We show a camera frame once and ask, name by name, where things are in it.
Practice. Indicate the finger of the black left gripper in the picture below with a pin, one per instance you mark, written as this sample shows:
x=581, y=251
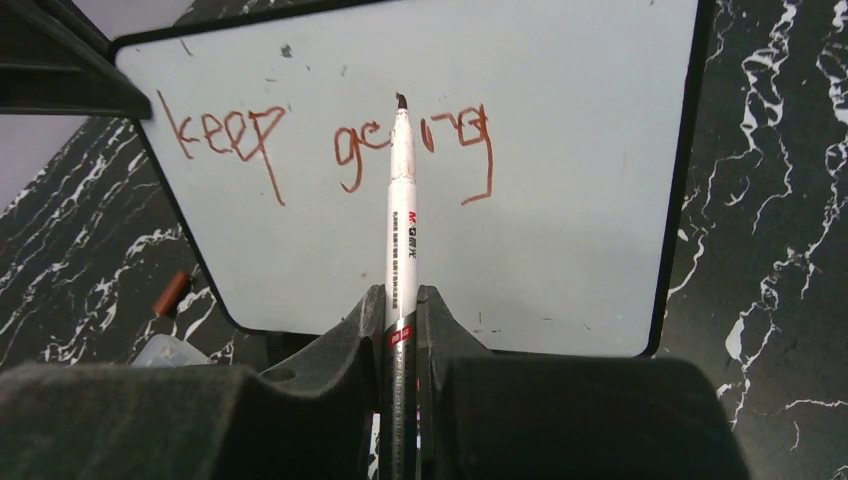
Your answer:
x=54, y=62

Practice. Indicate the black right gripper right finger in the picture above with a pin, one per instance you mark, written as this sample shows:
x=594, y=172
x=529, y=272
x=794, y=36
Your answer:
x=525, y=416

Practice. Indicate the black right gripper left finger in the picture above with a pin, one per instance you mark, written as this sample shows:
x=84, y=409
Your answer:
x=308, y=417

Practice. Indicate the red whiteboard marker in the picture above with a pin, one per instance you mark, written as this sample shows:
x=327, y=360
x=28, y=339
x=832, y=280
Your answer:
x=398, y=429

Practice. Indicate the red marker cap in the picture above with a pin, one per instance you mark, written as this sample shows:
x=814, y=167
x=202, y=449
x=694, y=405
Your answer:
x=178, y=287

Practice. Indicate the small white whiteboard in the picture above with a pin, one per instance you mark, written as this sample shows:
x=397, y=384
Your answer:
x=551, y=142

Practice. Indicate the clear plastic parts box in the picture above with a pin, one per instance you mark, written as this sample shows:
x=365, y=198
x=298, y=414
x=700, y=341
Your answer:
x=166, y=351

